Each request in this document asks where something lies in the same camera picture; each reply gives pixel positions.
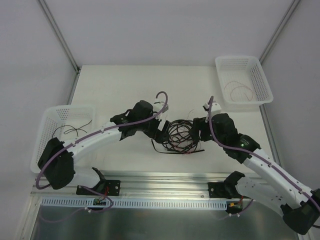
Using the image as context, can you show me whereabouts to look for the black cable bundle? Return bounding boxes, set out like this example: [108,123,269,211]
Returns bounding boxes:
[151,119,206,156]

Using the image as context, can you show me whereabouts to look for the thin red wire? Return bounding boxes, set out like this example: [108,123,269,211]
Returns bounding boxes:
[223,80,255,102]

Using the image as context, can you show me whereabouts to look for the thin black cable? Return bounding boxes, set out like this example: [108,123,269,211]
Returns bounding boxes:
[51,120,93,142]

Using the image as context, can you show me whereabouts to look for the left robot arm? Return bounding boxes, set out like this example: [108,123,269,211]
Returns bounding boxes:
[35,99,170,195]

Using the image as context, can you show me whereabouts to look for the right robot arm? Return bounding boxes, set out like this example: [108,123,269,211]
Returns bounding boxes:
[189,113,320,235]

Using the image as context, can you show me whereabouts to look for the right white plastic basket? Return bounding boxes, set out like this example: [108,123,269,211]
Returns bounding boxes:
[215,55,274,112]

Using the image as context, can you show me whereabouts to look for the white plastic basket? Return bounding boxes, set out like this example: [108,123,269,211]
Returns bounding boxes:
[215,55,274,112]
[30,104,96,174]

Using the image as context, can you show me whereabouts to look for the left white plastic basket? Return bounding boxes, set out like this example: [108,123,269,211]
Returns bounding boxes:
[30,104,96,174]

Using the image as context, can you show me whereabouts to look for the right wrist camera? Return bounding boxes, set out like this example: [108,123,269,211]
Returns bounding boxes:
[202,101,222,115]

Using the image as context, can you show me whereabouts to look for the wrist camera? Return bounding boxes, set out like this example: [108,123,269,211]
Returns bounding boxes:
[152,98,169,121]
[202,101,222,115]

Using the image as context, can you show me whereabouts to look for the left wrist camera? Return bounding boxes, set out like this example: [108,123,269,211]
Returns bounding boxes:
[152,98,169,121]

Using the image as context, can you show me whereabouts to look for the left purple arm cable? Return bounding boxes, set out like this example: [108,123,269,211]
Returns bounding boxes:
[36,91,169,189]

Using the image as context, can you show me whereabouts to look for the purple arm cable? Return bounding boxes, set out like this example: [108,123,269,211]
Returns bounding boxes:
[207,95,320,213]
[36,91,169,189]

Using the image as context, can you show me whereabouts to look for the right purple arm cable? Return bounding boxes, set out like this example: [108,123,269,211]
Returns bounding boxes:
[207,95,320,213]

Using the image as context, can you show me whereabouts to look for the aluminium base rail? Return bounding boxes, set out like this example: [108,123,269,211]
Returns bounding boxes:
[31,170,258,203]

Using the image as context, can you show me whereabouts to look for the white slotted cable duct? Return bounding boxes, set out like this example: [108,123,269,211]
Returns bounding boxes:
[41,197,227,211]

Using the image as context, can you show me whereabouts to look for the left aluminium frame post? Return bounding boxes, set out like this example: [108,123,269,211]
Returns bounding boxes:
[37,0,81,74]

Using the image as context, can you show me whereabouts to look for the aluminium frame post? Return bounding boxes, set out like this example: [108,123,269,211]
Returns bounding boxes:
[37,0,81,74]
[259,0,302,64]

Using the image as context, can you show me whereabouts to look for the right aluminium frame post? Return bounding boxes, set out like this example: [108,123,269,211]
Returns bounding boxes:
[259,0,302,64]

